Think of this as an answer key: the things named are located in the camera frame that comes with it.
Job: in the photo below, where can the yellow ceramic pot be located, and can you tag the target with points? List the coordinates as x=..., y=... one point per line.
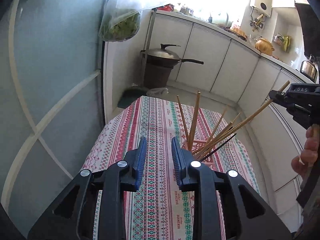
x=264, y=46

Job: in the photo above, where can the green sponge pack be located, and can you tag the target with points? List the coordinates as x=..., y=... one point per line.
x=283, y=41

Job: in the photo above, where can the steel kettle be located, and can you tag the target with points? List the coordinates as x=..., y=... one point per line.
x=309, y=68

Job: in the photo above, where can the patterned striped tablecloth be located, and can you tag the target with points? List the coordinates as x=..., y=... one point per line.
x=158, y=210

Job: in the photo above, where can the dark trash bin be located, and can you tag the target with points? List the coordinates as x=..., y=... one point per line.
x=156, y=76

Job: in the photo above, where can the dark green floor bag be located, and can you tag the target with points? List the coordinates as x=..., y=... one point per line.
x=130, y=95

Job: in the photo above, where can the lone bamboo chopstick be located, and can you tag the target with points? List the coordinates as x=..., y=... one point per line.
x=183, y=118

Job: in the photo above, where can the pink perforated utensil holder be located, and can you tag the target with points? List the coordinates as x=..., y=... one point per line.
x=208, y=159

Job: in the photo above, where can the black gold-banded chopstick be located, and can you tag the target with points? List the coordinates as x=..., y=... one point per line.
x=217, y=148

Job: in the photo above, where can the plastic bag with greens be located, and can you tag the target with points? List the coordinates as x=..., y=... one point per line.
x=121, y=20

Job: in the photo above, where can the clear plastic floor bag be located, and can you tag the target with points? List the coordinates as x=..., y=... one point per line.
x=157, y=92

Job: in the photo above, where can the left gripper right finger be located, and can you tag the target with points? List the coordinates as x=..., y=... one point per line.
x=225, y=204

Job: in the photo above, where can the person's right hand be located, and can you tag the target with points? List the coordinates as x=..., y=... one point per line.
x=309, y=154

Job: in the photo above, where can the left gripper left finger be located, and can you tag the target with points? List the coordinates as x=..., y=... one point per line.
x=71, y=215

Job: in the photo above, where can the grey mop pole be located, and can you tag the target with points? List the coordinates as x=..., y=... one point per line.
x=148, y=41

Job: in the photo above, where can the black wok with lid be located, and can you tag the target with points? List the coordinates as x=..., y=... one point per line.
x=165, y=58

